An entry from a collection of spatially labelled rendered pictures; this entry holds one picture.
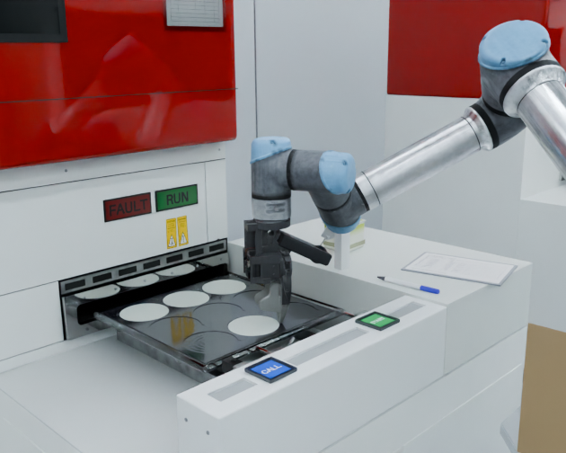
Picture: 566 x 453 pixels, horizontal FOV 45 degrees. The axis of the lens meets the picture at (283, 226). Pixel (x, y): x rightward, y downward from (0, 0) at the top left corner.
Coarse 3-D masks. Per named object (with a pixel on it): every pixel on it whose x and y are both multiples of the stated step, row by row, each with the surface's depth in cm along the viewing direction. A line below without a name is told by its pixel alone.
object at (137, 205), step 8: (112, 200) 143; (120, 200) 144; (128, 200) 146; (136, 200) 147; (144, 200) 149; (112, 208) 143; (120, 208) 145; (128, 208) 146; (136, 208) 147; (144, 208) 149; (112, 216) 144; (120, 216) 145
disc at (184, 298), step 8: (168, 296) 150; (176, 296) 150; (184, 296) 150; (192, 296) 150; (200, 296) 150; (168, 304) 145; (176, 304) 145; (184, 304) 145; (192, 304) 145; (200, 304) 145
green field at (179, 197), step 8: (160, 192) 151; (168, 192) 153; (176, 192) 154; (184, 192) 156; (192, 192) 158; (160, 200) 152; (168, 200) 153; (176, 200) 155; (184, 200) 157; (192, 200) 158; (160, 208) 152; (168, 208) 154
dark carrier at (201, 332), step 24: (192, 288) 155; (168, 312) 141; (192, 312) 140; (216, 312) 141; (240, 312) 141; (264, 312) 140; (288, 312) 140; (312, 312) 140; (168, 336) 129; (192, 336) 129; (216, 336) 129; (240, 336) 128; (264, 336) 128
